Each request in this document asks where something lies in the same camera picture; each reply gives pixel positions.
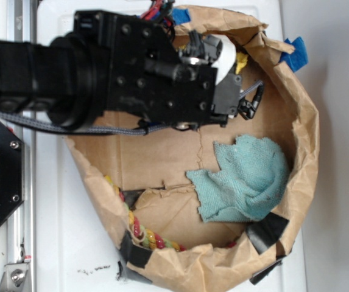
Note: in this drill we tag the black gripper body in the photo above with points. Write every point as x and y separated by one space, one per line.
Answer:
134 68

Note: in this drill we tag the yellow microfiber cloth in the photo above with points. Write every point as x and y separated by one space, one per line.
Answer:
241 62

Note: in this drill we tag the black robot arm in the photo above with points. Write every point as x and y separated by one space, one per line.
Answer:
52 79

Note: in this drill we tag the teal microfiber cloth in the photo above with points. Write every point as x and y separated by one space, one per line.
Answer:
250 183

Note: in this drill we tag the blue tape top piece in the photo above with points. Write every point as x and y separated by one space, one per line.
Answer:
180 16

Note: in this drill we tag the blue tape piece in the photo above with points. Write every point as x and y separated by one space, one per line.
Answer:
180 16
299 57

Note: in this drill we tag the brown paper bag bin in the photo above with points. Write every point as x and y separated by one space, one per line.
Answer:
140 192

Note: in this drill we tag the blue tape right piece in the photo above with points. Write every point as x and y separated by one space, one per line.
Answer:
299 57

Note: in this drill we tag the white plastic tray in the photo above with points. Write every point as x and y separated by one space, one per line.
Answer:
73 251

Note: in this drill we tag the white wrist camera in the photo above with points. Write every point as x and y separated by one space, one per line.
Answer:
227 57

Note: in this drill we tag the aluminium extrusion rail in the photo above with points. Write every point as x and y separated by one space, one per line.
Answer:
21 25

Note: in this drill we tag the metal corner bracket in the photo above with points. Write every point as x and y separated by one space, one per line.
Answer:
16 278

